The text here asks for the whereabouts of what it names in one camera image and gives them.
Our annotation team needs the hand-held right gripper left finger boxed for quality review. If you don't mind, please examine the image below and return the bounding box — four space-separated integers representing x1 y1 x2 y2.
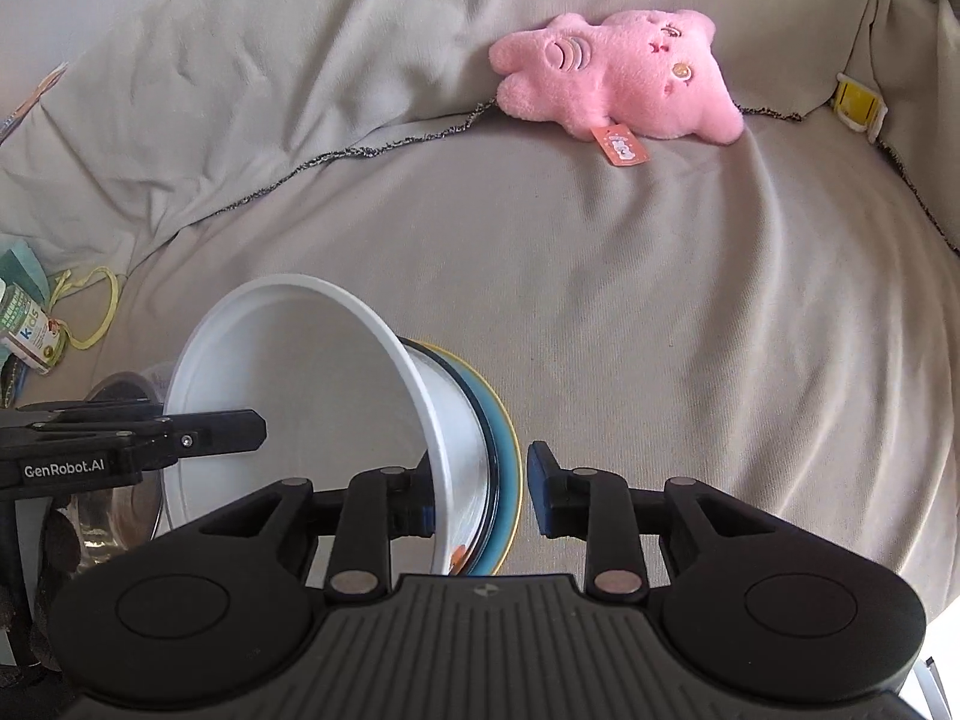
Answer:
199 465 437 601

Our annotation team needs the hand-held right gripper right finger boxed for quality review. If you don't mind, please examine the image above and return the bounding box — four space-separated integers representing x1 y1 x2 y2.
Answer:
527 441 758 601

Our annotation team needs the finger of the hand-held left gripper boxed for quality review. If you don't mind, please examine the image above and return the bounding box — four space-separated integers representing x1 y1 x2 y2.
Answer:
120 410 268 470
16 399 164 430

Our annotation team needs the grey bowl gold rim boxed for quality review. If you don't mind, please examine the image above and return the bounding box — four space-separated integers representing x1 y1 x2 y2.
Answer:
416 340 524 556

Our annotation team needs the blue bowl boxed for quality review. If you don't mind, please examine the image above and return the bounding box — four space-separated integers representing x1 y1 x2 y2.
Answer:
405 341 518 575

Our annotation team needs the stainless steel bowl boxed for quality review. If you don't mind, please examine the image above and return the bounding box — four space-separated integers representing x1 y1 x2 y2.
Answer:
75 371 167 563

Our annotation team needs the white plastic bowl orange label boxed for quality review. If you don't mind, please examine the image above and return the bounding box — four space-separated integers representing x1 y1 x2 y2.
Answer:
163 274 497 578

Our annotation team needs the blue green packet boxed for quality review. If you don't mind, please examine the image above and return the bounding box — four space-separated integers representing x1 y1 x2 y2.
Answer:
0 356 31 410

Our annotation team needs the clear bottle white cap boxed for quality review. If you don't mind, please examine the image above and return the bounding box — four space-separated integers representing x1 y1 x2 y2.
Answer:
0 281 65 376

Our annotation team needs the beige sofa cover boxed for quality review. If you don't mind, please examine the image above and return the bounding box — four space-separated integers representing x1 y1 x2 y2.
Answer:
0 0 960 691

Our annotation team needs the colourful picture book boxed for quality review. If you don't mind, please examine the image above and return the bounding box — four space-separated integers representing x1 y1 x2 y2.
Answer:
0 64 70 143

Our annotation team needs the pink plush toy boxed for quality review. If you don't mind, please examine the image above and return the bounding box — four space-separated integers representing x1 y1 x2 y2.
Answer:
489 7 745 166

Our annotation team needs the yellow white tag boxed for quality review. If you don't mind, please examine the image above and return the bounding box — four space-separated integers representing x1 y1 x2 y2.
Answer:
834 73 890 143

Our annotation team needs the yellow-green cord loop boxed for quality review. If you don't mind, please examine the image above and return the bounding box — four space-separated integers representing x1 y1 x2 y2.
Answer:
51 266 121 350

